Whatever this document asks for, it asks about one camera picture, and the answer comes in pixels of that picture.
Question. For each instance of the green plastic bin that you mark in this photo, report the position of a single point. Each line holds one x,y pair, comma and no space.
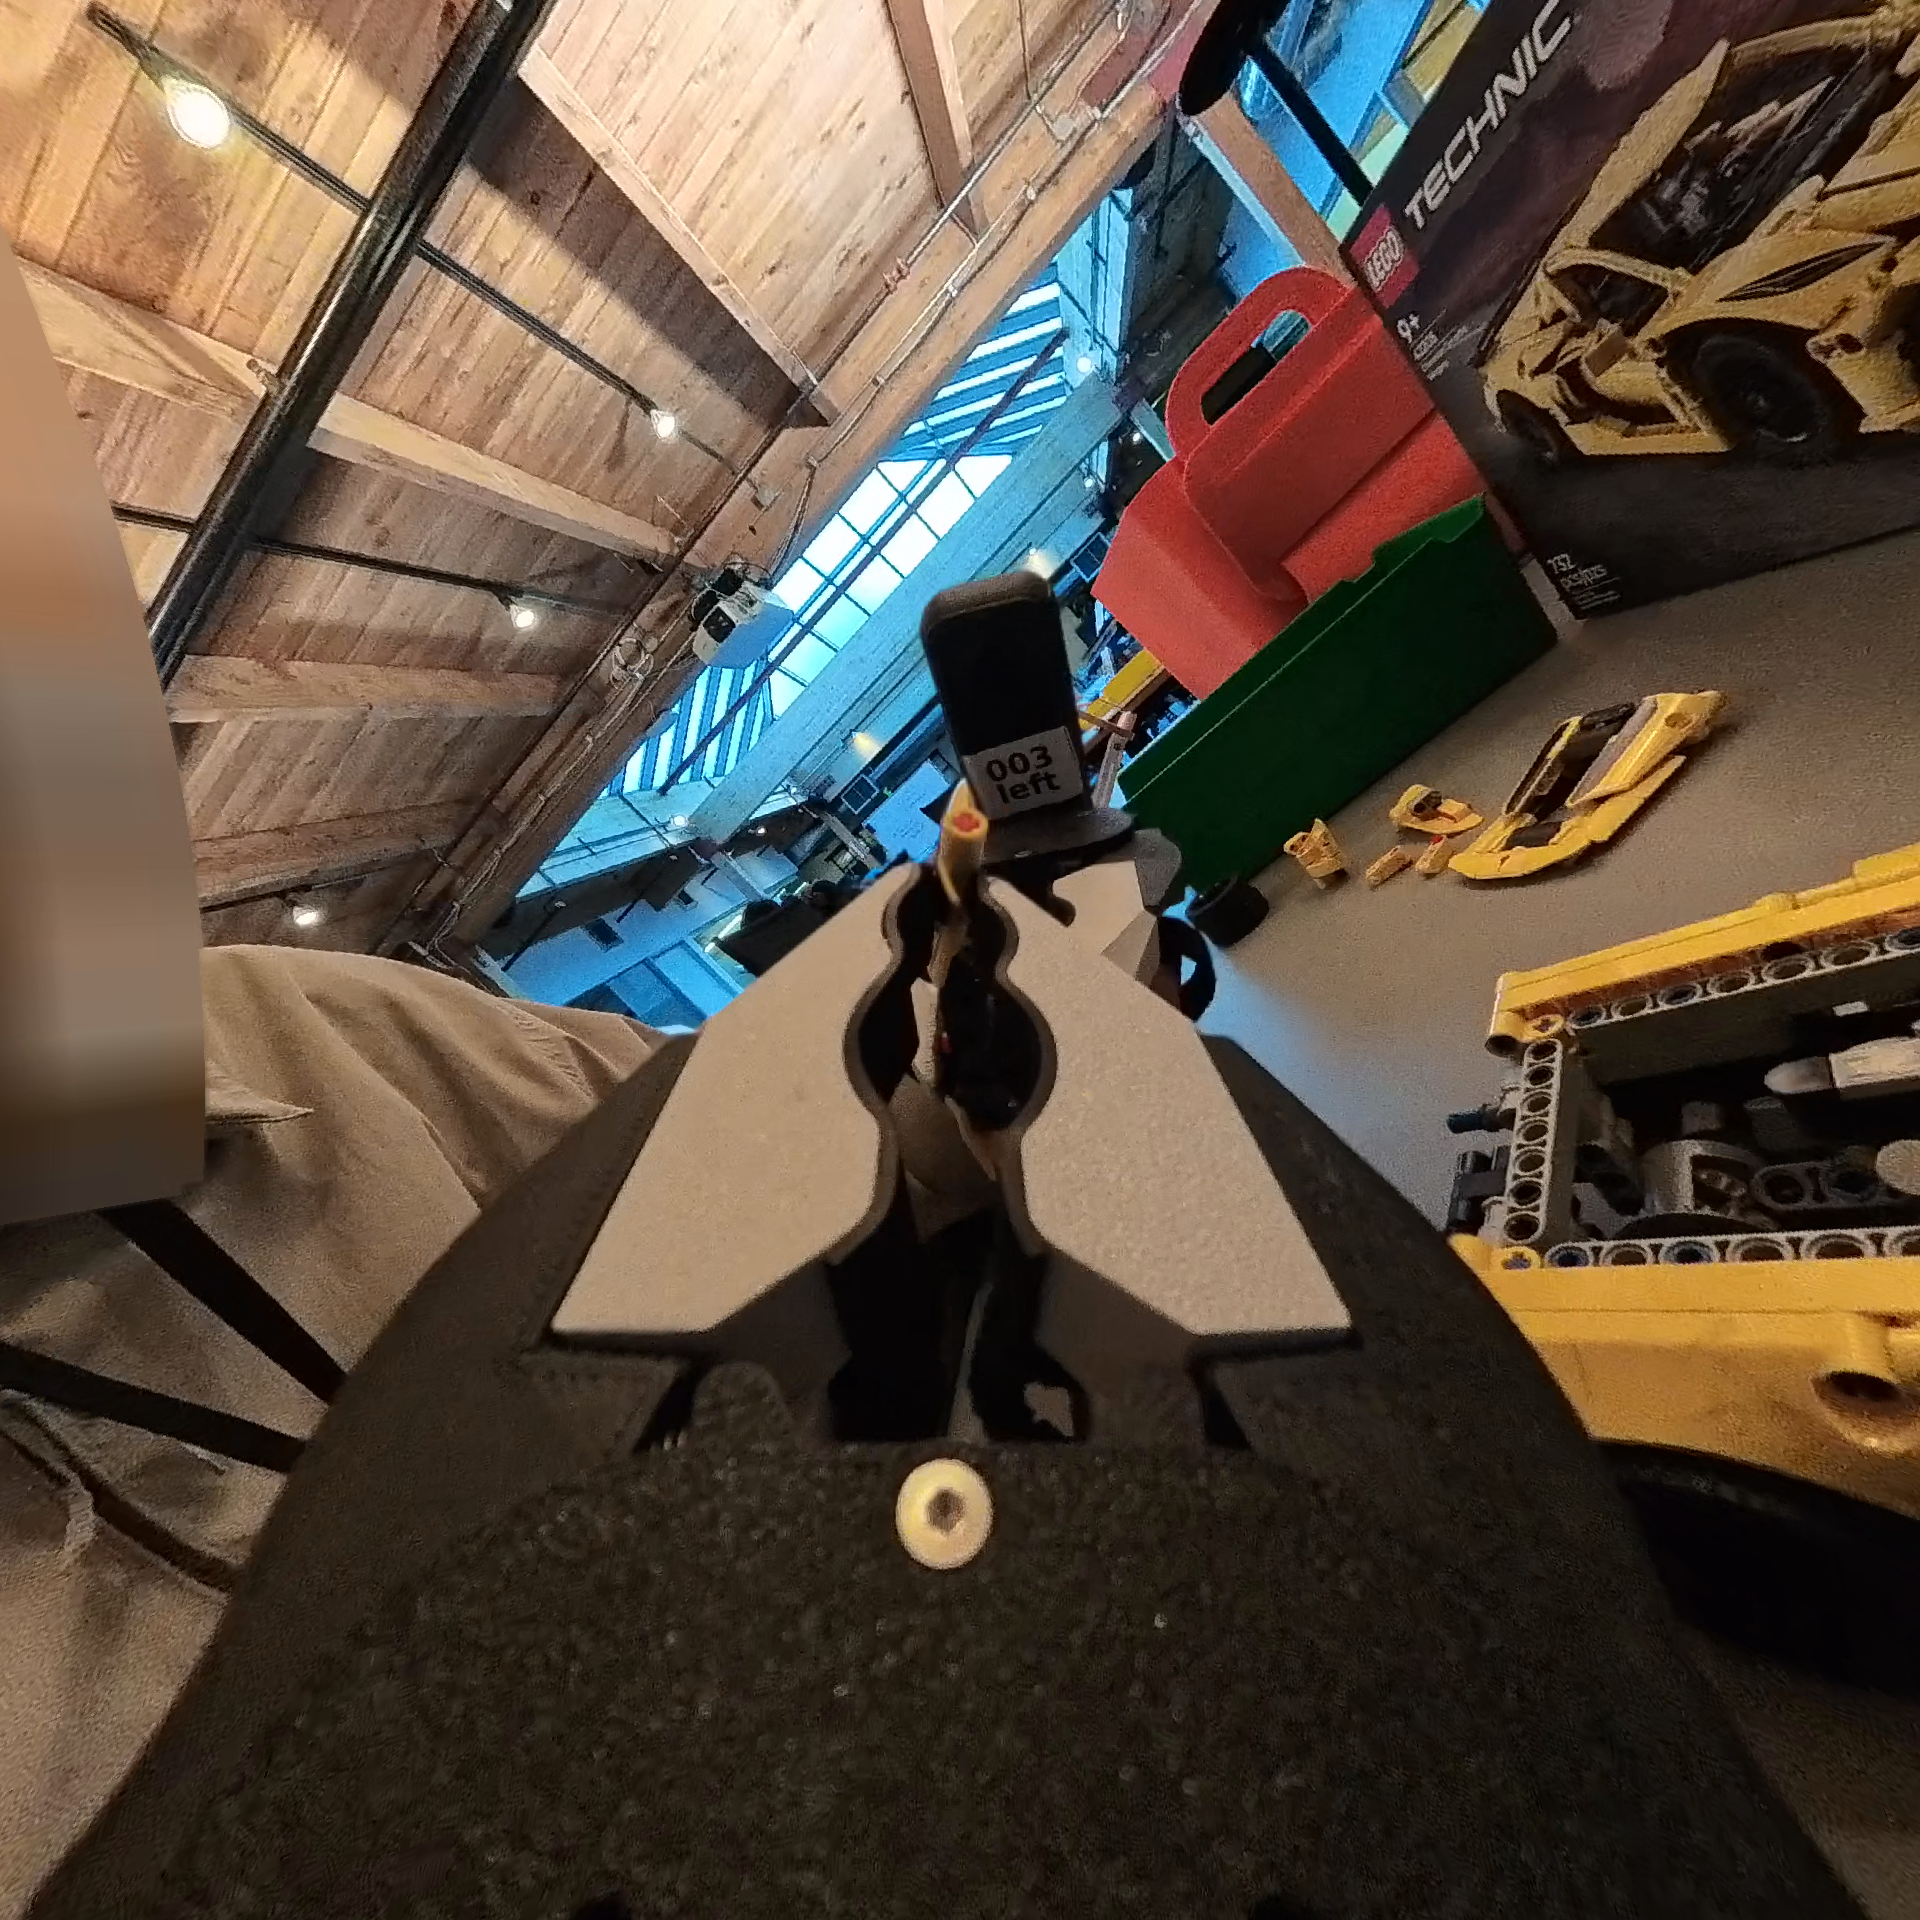
1319,706

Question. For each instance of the yellow brick car hood assembly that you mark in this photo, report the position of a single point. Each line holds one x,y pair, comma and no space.
1641,744

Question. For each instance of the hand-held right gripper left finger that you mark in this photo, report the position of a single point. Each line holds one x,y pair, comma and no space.
720,1202

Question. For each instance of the dark toy car set box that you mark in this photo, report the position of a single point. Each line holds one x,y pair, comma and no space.
1725,494

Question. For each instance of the person's beige clothing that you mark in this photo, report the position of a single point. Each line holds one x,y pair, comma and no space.
376,1080

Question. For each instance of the red plastic carry case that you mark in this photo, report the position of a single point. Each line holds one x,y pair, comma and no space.
1350,435

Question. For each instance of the grey desk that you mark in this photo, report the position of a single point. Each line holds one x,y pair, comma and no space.
1395,990

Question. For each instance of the loose black toy tyre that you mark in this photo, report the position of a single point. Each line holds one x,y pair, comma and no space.
1228,915

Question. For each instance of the black yellow car front assembly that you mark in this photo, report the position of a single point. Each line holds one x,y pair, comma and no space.
975,1037

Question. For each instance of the white ceiling projector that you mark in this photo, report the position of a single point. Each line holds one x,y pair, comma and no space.
733,613

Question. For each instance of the small curved yellow brick piece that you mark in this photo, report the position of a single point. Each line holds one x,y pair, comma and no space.
1316,854

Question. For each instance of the long yellow grey brick assembly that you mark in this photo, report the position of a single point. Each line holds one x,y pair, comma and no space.
1433,812

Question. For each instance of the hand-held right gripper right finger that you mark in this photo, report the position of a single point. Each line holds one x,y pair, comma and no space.
1185,1202

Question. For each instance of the black pole with round disc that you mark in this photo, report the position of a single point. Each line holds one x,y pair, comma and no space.
1231,53

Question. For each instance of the yellow toy brick car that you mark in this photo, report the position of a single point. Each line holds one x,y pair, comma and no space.
1694,1320

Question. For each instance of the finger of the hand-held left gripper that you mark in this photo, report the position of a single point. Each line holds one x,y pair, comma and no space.
1109,915

